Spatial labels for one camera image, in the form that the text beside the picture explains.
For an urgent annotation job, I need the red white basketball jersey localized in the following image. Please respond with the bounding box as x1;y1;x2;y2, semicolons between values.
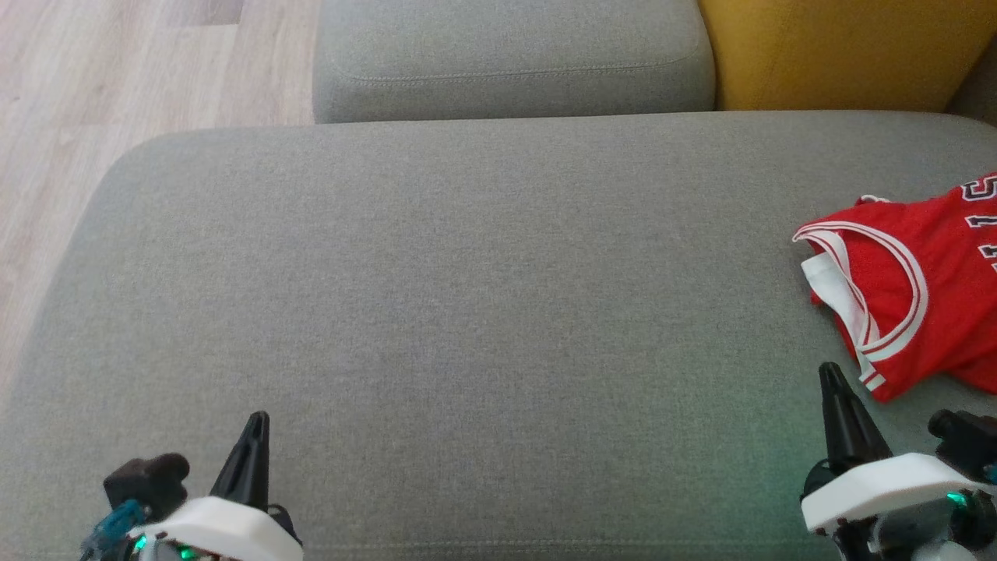
792;171;997;404

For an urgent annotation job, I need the small grey sofa seat cushion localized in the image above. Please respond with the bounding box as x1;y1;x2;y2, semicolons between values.
312;0;717;125

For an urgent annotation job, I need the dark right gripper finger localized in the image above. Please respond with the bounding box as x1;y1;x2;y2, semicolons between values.
818;362;894;474

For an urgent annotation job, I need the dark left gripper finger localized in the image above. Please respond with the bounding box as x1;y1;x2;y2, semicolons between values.
209;411;272;511

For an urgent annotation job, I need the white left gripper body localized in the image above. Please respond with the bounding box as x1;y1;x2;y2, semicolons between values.
127;496;305;561

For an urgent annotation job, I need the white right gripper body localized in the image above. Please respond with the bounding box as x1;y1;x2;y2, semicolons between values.
800;452;994;537

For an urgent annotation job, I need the left blue-plug black cable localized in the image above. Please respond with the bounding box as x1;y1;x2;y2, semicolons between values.
78;499;149;561

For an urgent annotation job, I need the yellow sofa back cushion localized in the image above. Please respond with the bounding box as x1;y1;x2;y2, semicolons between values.
696;0;997;113

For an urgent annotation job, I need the grey sofa back cushion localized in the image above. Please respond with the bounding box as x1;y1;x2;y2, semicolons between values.
945;35;997;129

